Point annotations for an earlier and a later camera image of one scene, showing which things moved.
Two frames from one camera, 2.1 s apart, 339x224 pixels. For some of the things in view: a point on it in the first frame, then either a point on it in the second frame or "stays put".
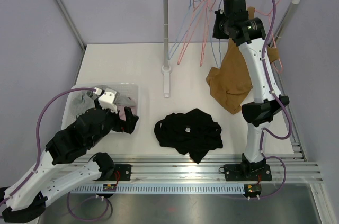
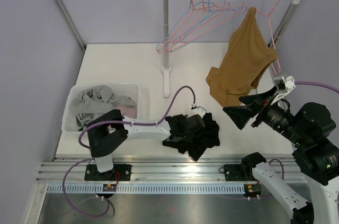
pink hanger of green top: x=204 y=1 → x=161 y=50
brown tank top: x=231 y=83 stays put
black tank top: x=194 y=133 stays put
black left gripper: x=127 y=126 → x=190 y=137
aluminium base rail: x=284 y=169 stays put
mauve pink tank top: x=122 y=113 stays put
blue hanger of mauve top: x=182 y=23 → x=224 y=3
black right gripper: x=216 y=33 → x=241 y=114
